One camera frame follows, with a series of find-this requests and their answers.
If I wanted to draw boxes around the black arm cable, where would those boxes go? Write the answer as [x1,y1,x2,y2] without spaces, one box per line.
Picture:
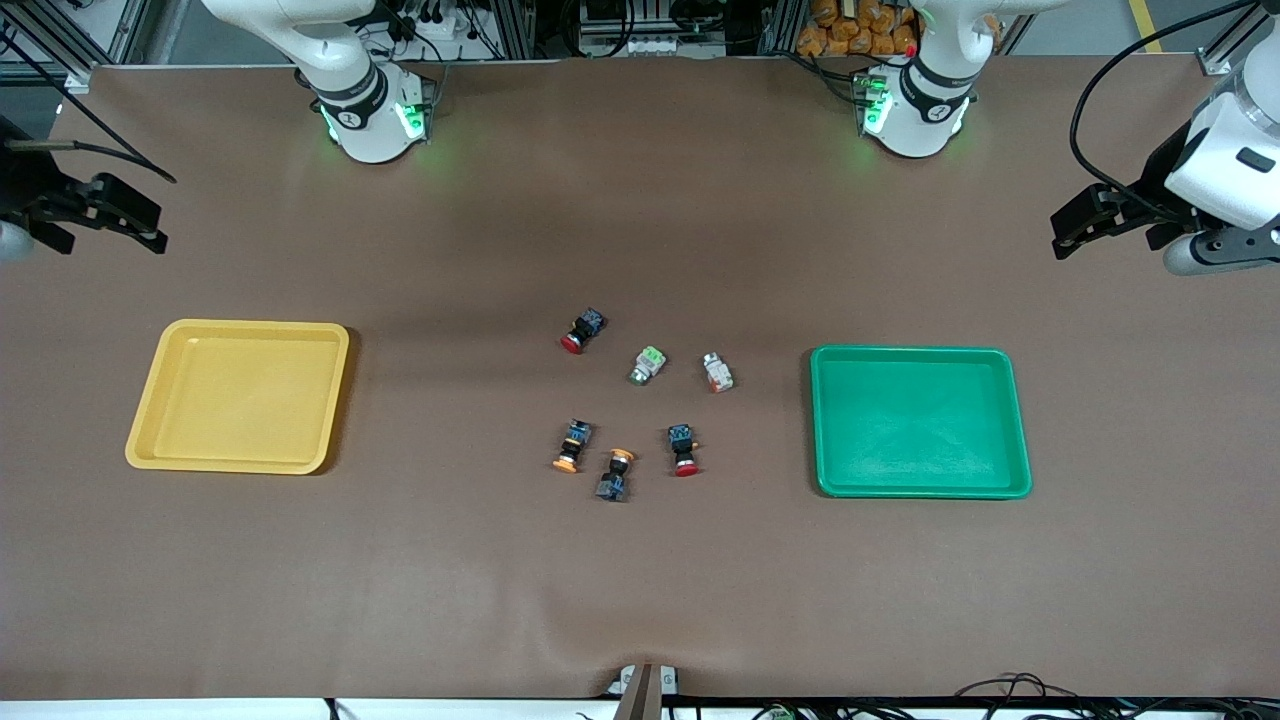
[0,25,178,184]
[1070,0,1280,223]

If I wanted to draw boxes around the aluminium frame post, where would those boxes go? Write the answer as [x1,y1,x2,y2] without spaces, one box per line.
[0,0,151,93]
[1195,0,1280,76]

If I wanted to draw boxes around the white power strip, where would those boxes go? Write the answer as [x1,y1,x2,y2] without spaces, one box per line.
[578,33,728,59]

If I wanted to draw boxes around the green plastic tray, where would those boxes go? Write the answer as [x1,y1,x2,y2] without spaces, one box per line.
[810,345,1033,500]

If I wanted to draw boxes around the white socket strip with plugs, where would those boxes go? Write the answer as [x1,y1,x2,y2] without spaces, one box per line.
[395,0,476,63]

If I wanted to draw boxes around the yellow plastic tray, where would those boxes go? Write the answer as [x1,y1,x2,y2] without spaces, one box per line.
[125,319,351,475]

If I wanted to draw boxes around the brown table mat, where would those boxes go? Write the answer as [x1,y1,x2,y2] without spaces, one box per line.
[0,55,1280,701]

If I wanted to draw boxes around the orange push button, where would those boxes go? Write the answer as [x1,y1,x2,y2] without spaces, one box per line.
[551,419,593,474]
[595,448,637,503]

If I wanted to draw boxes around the bag of orange items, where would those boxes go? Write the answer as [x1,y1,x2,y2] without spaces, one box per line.
[797,0,921,58]

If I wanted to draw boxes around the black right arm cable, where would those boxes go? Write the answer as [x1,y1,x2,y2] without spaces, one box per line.
[0,25,178,184]

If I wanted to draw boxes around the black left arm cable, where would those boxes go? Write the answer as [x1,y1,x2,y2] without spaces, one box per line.
[1070,0,1280,223]

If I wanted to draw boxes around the black cable bundle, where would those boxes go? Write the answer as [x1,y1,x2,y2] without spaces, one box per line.
[940,673,1280,720]

